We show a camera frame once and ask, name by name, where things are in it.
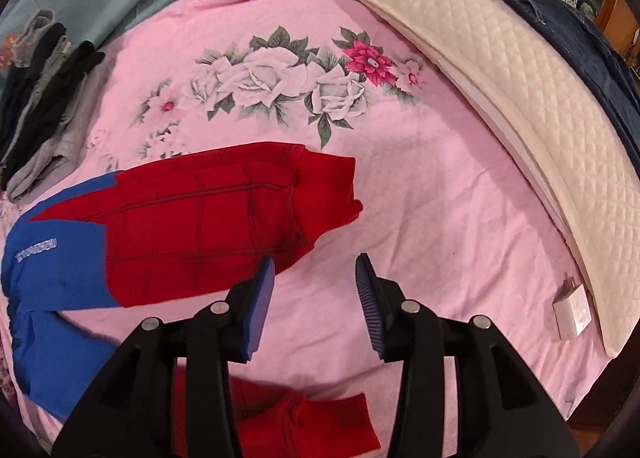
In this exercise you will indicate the blue and red pants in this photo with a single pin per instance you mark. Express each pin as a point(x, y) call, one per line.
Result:
point(168, 230)

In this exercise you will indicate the grey folded pants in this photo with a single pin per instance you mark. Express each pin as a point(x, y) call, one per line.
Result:
point(60, 156)

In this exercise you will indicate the black folded pants top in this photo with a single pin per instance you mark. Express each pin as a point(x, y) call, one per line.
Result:
point(33, 47)

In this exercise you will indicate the cream quilted pillow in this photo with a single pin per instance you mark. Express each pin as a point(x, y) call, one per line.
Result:
point(555, 130)

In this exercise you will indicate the pink floral bed sheet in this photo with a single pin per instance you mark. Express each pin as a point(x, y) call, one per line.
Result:
point(445, 210)

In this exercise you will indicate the black folded pants middle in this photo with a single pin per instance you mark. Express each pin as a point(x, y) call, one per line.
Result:
point(43, 119)

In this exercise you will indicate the dark blue denim jeans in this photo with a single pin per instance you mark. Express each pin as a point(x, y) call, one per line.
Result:
point(588, 52)

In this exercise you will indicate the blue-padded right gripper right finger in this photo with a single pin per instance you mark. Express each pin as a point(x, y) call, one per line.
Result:
point(503, 410)

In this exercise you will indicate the white charger adapter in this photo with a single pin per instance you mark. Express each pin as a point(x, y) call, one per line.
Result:
point(571, 309)

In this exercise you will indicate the black folded pants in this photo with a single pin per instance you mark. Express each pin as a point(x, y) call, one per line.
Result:
point(43, 119)
point(33, 47)

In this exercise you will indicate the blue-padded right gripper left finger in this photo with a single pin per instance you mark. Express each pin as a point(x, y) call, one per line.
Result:
point(127, 409)

